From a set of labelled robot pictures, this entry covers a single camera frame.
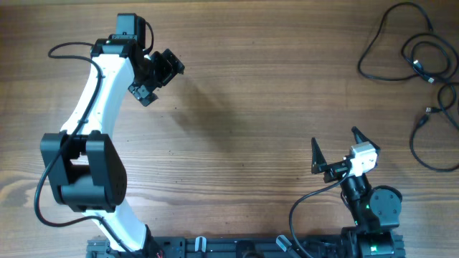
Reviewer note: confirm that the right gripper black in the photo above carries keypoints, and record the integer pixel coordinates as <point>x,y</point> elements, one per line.
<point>334,170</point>

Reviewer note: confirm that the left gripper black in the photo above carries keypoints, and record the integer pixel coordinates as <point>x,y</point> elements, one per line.
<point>168,72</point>

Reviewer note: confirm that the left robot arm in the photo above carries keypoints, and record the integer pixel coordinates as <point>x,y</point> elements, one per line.
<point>81,163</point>

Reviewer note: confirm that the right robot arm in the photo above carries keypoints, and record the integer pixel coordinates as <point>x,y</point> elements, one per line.
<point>375,210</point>

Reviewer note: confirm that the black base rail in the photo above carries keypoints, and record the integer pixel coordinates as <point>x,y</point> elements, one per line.
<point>247,247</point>

